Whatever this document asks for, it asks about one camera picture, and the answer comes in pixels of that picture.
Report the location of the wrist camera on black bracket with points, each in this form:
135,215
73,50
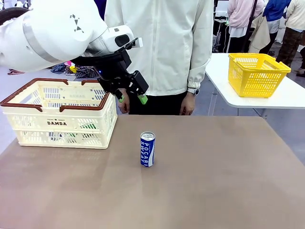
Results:
139,43

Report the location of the person in cream jacket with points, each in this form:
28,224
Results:
166,47

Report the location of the white side table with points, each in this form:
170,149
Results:
262,102

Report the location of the yellow plastic basket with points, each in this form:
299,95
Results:
259,81

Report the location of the person in blue top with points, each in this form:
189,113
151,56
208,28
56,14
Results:
276,14

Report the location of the silver wrist watch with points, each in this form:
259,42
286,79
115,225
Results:
196,91

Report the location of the person in dark blue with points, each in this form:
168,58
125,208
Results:
101,7

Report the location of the cream DAMDA shopping basket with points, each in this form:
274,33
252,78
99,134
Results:
59,143

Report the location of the person's left forearm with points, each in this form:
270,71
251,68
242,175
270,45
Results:
200,71

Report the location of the beige coat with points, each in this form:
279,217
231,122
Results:
261,35

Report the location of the pile of coloured clothes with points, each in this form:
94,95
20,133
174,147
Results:
83,71

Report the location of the green drink can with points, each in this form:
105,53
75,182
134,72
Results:
89,126

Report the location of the person's right hand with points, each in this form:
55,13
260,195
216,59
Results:
124,107

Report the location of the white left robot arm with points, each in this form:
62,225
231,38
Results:
47,31

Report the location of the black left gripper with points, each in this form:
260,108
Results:
116,76

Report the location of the person in brown trousers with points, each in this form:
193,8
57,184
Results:
294,31

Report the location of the person in pink top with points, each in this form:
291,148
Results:
240,16

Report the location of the person's left hand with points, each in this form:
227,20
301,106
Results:
187,106

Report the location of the red-brown patterned cloth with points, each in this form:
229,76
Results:
14,71

